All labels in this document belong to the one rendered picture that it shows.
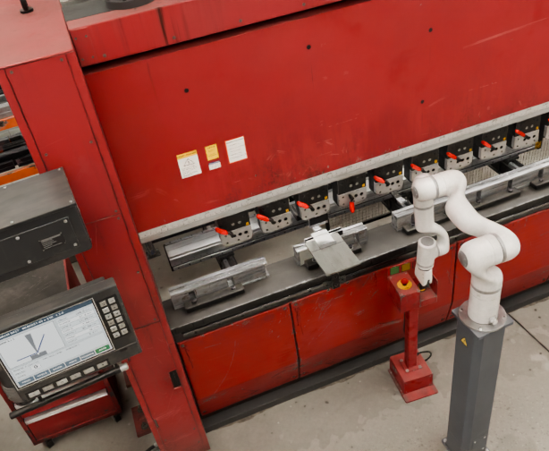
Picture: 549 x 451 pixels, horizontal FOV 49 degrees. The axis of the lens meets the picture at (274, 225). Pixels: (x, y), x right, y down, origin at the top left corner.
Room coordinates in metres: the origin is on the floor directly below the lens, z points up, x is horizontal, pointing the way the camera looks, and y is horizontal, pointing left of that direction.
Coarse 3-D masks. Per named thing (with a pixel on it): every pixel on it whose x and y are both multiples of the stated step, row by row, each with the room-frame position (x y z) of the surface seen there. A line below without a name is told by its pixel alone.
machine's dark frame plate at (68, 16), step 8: (96, 0) 2.39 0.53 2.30; (64, 8) 2.35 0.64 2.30; (72, 8) 2.33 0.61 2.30; (80, 8) 2.32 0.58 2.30; (88, 8) 2.30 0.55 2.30; (96, 8) 2.29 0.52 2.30; (104, 8) 2.27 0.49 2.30; (64, 16) 2.25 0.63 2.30; (72, 16) 2.24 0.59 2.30; (80, 16) 2.22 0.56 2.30; (280, 16) 2.40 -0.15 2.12
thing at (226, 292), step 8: (224, 288) 2.20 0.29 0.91; (240, 288) 2.18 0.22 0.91; (208, 296) 2.16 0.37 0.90; (216, 296) 2.15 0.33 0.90; (224, 296) 2.15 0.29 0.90; (232, 296) 2.16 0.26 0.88; (184, 304) 2.14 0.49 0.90; (192, 304) 2.13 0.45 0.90; (200, 304) 2.12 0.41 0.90; (208, 304) 2.13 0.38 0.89
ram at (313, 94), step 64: (384, 0) 2.43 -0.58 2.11; (448, 0) 2.51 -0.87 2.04; (512, 0) 2.59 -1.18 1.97; (128, 64) 2.16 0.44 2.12; (192, 64) 2.22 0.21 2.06; (256, 64) 2.28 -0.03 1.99; (320, 64) 2.35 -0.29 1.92; (384, 64) 2.43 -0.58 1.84; (448, 64) 2.51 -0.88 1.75; (512, 64) 2.60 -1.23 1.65; (128, 128) 2.14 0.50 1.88; (192, 128) 2.20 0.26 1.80; (256, 128) 2.27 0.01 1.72; (320, 128) 2.35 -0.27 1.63; (384, 128) 2.43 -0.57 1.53; (448, 128) 2.52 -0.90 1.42; (128, 192) 2.12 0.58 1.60; (192, 192) 2.19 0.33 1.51; (256, 192) 2.26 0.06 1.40
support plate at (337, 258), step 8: (336, 240) 2.32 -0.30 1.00; (312, 248) 2.29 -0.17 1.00; (328, 248) 2.27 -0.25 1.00; (336, 248) 2.26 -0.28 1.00; (344, 248) 2.25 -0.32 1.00; (320, 256) 2.22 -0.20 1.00; (328, 256) 2.21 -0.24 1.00; (336, 256) 2.20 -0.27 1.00; (344, 256) 2.19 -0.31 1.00; (352, 256) 2.18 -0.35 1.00; (320, 264) 2.16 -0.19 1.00; (328, 264) 2.15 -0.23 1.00; (336, 264) 2.14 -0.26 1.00; (344, 264) 2.13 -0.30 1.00; (352, 264) 2.13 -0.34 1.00; (328, 272) 2.10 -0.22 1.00; (336, 272) 2.10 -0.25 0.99
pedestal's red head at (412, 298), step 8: (400, 264) 2.24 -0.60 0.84; (400, 272) 2.24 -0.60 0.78; (392, 280) 2.20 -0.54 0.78; (416, 280) 2.21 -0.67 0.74; (432, 280) 2.17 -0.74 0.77; (392, 288) 2.18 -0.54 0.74; (400, 288) 2.13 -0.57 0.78; (416, 288) 2.12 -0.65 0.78; (432, 288) 2.16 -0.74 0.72; (392, 296) 2.18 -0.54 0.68; (400, 296) 2.09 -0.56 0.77; (408, 296) 2.09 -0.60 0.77; (416, 296) 2.09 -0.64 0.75; (424, 296) 2.13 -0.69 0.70; (432, 296) 2.12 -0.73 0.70; (400, 304) 2.09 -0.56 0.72; (408, 304) 2.09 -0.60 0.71; (416, 304) 2.09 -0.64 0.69; (424, 304) 2.10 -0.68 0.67
